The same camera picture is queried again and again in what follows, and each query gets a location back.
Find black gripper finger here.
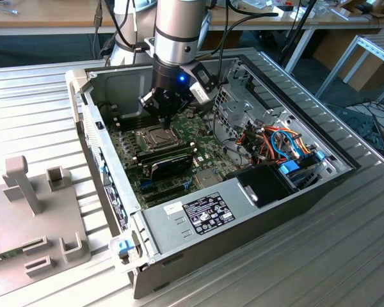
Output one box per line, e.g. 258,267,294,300
168,94,195,129
138,89,169,129

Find thin wire locking lever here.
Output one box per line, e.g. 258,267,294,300
136,123,173,134

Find metal socket cover frame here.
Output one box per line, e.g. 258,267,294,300
136,127,182,151

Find silver square CPU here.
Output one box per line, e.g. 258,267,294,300
147,130,172,145

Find CPU socket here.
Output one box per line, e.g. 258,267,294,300
136,126,184,153

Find silver metal drive cage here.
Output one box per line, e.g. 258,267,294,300
212,59,295,145

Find black RAM stick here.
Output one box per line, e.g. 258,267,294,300
137,145,198,164
134,142,196,160

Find green motherboard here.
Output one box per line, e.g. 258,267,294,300
107,107,253,209

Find black graphics card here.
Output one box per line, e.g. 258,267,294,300
141,150,195,182

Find grey chipset heat sink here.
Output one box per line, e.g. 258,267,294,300
194,169,221,188

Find black expansion slot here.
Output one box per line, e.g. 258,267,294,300
145,188,188,205
143,182,188,199

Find black plastic shroud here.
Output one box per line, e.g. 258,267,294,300
222,161,297,209

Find blue disk carrier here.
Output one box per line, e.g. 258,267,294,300
277,152,327,193

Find small white box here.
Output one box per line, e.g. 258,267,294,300
271,5,296,17

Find grey power supply unit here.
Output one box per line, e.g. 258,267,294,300
140,177,263,256

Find black tripod stand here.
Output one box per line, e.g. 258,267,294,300
278,0,318,65

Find blue case latch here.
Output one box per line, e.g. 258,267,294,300
116,239,134,256

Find open black PC case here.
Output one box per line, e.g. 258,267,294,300
65,47,362,300

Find grey parts rack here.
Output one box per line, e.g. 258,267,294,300
0,155,92,301

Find open cardboard box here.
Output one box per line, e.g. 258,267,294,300
331,0,384,20

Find green RAM stick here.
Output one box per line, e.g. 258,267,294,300
0,249,24,266

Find white wrist camera on bracket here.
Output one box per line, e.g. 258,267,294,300
182,62,219,105

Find thick black cable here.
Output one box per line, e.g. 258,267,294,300
211,0,279,87

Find orange wire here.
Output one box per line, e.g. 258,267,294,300
262,126,312,154

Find blue wire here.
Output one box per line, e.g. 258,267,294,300
270,129,303,161

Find thin cable with connector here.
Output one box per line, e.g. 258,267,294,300
92,0,104,60

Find wooden desk white frame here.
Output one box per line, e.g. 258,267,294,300
207,0,384,74
0,0,116,36

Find black floor cables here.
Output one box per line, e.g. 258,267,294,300
329,101,384,155

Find aluminium profile frame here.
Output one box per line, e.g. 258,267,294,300
315,33,384,106

